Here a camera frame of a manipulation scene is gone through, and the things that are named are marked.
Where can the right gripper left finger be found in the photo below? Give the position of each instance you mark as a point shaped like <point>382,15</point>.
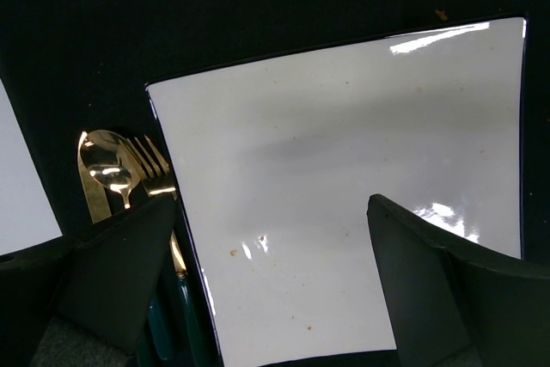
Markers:
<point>82,299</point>

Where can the black placemat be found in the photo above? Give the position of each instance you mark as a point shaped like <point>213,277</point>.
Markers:
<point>69,66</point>

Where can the gold spoon green handle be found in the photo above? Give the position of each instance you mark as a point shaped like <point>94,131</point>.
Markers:
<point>105,156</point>

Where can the white square plate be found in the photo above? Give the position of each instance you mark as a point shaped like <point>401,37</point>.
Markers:
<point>276,160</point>

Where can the gold fork green handle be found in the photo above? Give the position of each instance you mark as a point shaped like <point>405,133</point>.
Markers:
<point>155,175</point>

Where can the gold knife green handle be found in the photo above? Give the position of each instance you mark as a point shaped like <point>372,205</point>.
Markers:
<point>94,193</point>

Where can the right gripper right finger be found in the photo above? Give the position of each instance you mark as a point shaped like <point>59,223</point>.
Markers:
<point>452,302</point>

